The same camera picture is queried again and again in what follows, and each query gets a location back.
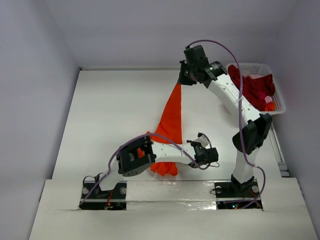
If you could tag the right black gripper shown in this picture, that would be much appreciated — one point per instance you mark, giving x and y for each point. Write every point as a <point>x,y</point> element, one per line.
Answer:
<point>185,78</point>

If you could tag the orange t shirt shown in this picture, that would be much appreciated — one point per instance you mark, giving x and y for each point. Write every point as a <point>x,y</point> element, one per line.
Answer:
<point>170,126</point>

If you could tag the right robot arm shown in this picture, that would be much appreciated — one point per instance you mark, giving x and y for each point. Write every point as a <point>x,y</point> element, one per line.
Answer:
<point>253,125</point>

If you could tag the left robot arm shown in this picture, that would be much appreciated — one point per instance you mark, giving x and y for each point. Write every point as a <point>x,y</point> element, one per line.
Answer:
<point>140,153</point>

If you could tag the white plastic basket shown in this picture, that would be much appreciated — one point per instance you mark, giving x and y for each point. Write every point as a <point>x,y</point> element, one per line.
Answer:
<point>263,69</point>

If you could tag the dark red t shirt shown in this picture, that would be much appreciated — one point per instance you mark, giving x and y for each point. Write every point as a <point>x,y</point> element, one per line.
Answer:
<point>272,107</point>

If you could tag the pink garment in basket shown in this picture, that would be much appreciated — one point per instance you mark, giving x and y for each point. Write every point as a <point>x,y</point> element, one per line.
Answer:
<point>261,90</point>

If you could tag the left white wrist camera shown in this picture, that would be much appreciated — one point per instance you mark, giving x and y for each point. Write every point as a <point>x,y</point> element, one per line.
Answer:
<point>202,140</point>

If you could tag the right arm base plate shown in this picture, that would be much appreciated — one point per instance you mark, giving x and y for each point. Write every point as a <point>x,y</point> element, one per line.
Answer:
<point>229,197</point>

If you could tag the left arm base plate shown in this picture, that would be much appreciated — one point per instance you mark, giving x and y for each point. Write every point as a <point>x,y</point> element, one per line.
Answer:
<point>108,200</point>

